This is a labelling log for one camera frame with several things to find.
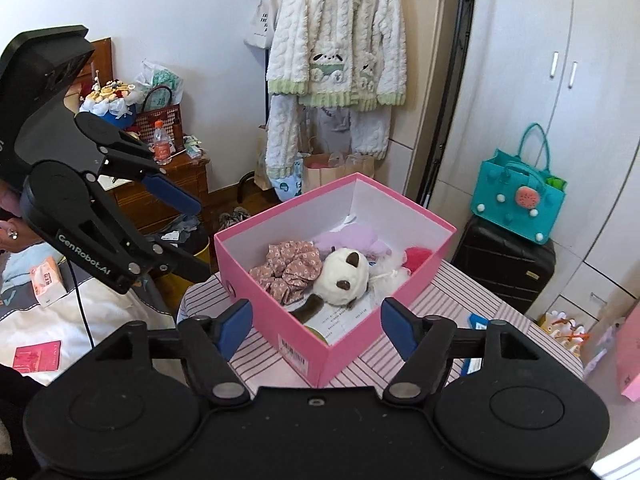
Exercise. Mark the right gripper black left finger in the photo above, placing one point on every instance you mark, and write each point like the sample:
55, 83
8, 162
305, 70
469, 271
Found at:
188, 362

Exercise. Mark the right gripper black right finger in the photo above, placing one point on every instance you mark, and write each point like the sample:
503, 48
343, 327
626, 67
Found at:
429, 345

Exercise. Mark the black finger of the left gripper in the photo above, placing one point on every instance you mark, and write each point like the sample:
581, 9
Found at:
72, 212
116, 154

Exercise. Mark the blue snack packet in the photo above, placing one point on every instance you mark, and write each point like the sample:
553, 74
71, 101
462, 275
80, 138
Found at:
474, 345

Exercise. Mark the red strawberry plush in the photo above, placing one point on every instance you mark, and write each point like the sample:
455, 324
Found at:
415, 257

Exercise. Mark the white brown plush toy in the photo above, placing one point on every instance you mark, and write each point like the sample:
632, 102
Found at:
344, 278

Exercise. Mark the pink floral scrunchie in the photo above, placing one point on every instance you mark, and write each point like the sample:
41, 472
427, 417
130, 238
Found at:
289, 269

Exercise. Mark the purple plush toy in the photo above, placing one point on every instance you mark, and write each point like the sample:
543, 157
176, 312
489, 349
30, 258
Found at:
355, 236

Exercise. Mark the person's hand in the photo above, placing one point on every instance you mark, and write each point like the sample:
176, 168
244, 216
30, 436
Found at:
16, 235

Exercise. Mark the red woven basket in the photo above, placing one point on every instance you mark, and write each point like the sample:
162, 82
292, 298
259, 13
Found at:
170, 116

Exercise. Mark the plastic water bottle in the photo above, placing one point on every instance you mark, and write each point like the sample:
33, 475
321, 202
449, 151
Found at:
161, 145

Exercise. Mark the flower bouquet blue wrap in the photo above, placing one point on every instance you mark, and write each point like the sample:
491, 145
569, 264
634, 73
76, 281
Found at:
116, 102

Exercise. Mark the striped pink tablecloth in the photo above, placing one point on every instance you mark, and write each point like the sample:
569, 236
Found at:
451, 295

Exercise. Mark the wooden nightstand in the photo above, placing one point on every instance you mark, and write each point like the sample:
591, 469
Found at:
154, 203

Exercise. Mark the paper sheets in box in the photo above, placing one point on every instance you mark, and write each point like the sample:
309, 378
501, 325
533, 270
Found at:
332, 323

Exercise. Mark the black suitcase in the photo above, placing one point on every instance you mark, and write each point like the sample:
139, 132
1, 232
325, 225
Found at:
513, 268

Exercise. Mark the pink cardboard box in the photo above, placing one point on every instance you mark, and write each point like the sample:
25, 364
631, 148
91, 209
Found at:
399, 223

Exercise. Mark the white fleece trousers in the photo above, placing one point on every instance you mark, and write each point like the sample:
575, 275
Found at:
294, 129

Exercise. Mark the teal felt handbag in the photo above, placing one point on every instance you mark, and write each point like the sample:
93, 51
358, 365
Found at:
520, 198

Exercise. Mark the brown paper bag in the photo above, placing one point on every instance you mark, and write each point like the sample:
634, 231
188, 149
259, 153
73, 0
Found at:
322, 169

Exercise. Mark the pink paper bag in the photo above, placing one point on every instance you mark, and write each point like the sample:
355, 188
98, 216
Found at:
627, 354

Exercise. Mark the white green fleece jacket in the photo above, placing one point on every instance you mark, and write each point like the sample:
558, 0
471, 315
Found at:
340, 53

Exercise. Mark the white wardrobe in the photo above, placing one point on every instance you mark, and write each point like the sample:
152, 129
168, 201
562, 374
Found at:
556, 81

